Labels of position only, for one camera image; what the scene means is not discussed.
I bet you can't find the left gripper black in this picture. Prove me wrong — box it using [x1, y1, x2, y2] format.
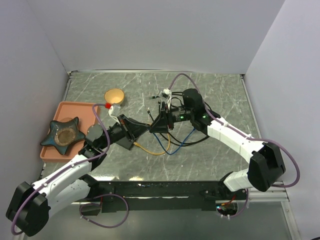
[99, 114, 151, 150]

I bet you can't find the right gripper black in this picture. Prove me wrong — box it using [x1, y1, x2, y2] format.
[149, 101, 194, 134]

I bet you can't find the yellow ethernet cable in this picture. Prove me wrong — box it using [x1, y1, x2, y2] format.
[133, 132, 171, 156]

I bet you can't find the blue ethernet cable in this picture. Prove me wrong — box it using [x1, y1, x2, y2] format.
[152, 127, 197, 156]

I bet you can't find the black network switch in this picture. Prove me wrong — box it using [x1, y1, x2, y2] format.
[116, 137, 135, 151]

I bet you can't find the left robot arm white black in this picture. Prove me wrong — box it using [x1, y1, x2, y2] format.
[5, 114, 150, 237]

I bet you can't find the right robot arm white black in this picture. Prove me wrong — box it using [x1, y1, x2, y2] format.
[149, 88, 286, 200]

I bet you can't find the yellow wooden bowl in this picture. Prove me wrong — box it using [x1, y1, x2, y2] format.
[104, 88, 125, 105]

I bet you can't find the pink plastic tray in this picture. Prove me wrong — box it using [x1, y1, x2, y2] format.
[40, 101, 98, 163]

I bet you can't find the dark blue star dish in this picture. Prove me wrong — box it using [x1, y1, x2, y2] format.
[40, 116, 86, 155]

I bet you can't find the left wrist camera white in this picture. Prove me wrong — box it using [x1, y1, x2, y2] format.
[104, 103, 121, 122]

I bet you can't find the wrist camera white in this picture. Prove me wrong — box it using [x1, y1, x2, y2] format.
[104, 103, 121, 122]
[160, 88, 172, 109]

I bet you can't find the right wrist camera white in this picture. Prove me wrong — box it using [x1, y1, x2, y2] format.
[160, 88, 172, 109]

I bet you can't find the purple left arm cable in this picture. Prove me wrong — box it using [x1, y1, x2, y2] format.
[10, 103, 130, 236]

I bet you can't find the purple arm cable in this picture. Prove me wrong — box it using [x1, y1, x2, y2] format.
[10, 103, 130, 236]
[167, 73, 301, 220]

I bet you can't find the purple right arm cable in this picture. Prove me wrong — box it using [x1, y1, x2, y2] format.
[167, 73, 301, 220]

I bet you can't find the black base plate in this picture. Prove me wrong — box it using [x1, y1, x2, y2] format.
[68, 180, 248, 213]

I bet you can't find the aluminium frame rail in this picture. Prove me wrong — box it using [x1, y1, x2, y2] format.
[248, 186, 289, 202]

